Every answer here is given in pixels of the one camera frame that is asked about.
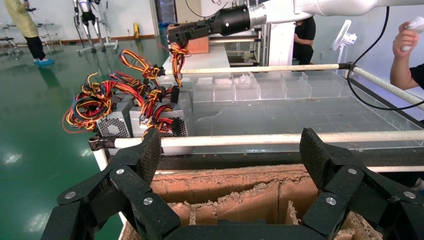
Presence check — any person in yellow coat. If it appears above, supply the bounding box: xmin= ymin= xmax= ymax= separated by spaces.
xmin=3 ymin=0 xmax=56 ymax=66

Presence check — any black camera cable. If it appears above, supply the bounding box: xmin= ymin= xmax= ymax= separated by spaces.
xmin=346 ymin=5 xmax=424 ymax=112

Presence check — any white work table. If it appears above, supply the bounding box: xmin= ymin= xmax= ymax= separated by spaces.
xmin=162 ymin=44 xmax=232 ymax=72

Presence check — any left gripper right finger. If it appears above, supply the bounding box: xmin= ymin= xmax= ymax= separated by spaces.
xmin=299 ymin=127 xmax=424 ymax=240

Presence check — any white rack leg pipe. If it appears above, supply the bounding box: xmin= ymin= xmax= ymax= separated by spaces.
xmin=93 ymin=148 xmax=111 ymax=171

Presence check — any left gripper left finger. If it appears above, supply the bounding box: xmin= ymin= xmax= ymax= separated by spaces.
xmin=41 ymin=127 xmax=181 ymax=240

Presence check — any operator black shirt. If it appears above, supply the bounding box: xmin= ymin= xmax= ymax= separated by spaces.
xmin=409 ymin=64 xmax=424 ymax=91

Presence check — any operator bare forearm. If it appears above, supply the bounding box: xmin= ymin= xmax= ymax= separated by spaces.
xmin=389 ymin=54 xmax=419 ymax=91

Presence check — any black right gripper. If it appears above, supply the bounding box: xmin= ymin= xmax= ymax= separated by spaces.
xmin=167 ymin=4 xmax=251 ymax=48

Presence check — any metal frame table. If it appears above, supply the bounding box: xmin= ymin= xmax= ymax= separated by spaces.
xmin=209 ymin=29 xmax=266 ymax=67

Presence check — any white handheld controller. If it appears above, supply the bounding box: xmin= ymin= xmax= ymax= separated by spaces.
xmin=400 ymin=15 xmax=424 ymax=52

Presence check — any seated person in black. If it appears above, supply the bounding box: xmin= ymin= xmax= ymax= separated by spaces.
xmin=293 ymin=16 xmax=317 ymax=66

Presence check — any clear acrylic divider tray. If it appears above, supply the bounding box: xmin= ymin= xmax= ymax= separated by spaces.
xmin=192 ymin=71 xmax=424 ymax=150

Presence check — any grey mesh-sided power supply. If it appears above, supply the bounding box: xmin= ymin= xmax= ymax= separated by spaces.
xmin=62 ymin=71 xmax=134 ymax=138

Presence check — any rack pipe with black joint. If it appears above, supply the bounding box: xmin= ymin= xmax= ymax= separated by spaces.
xmin=346 ymin=62 xmax=424 ymax=112

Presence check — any white standing fan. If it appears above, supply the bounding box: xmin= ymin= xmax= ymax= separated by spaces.
xmin=330 ymin=19 xmax=359 ymax=75

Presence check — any dark blue crate stack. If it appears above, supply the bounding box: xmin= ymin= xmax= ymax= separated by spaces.
xmin=154 ymin=0 xmax=178 ymax=25

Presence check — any orange cardboard box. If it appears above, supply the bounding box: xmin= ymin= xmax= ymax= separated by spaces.
xmin=187 ymin=35 xmax=211 ymax=55

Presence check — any humanoid robot on stand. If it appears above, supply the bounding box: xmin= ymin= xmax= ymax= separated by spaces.
xmin=72 ymin=0 xmax=119 ymax=55

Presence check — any white pillar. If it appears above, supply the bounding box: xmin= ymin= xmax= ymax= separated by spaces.
xmin=268 ymin=22 xmax=296 ymax=67

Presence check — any black rack beam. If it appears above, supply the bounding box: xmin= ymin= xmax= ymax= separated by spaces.
xmin=157 ymin=147 xmax=424 ymax=173

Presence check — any grey power supply with wires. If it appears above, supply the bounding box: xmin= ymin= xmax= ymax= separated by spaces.
xmin=129 ymin=84 xmax=195 ymax=157
xmin=142 ymin=84 xmax=195 ymax=112

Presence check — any brown cardboard divider box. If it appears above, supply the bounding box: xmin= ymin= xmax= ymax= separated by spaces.
xmin=120 ymin=163 xmax=385 ymax=240

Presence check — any metal frame rack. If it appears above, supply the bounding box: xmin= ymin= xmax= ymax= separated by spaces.
xmin=0 ymin=22 xmax=21 ymax=57
xmin=33 ymin=22 xmax=64 ymax=47

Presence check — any operator bare hand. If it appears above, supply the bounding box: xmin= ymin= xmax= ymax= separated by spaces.
xmin=392 ymin=20 xmax=420 ymax=61

